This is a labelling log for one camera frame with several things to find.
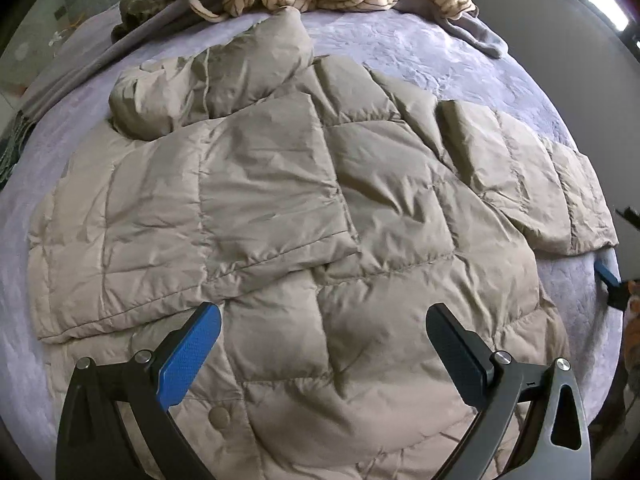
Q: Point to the olive dark cloth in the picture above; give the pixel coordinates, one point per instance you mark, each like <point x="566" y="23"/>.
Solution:
<point x="145" y="5"/>

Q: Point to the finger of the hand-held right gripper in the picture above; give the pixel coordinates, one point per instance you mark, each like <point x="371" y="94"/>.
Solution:
<point x="607" y="275"/>
<point x="631" y="214"/>

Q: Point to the beige puffer jacket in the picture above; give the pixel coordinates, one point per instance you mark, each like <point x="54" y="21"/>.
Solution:
<point x="300" y="185"/>

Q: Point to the purple embossed blanket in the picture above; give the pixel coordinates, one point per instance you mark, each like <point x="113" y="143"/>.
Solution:
<point x="400" y="45"/>

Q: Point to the grey cloth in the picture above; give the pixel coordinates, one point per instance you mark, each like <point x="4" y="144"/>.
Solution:
<point x="470" y="30"/>

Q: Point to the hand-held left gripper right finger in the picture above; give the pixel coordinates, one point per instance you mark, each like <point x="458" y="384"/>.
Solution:
<point x="457" y="360"/>

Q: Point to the dark green fringed scarf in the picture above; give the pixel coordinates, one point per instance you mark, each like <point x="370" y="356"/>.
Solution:
<point x="10" y="150"/>

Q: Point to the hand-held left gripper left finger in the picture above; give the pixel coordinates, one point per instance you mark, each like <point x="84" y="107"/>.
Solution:
<point x="192" y="355"/>

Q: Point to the orange patterned cloth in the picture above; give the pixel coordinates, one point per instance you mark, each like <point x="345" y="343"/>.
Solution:
<point x="632" y="335"/>

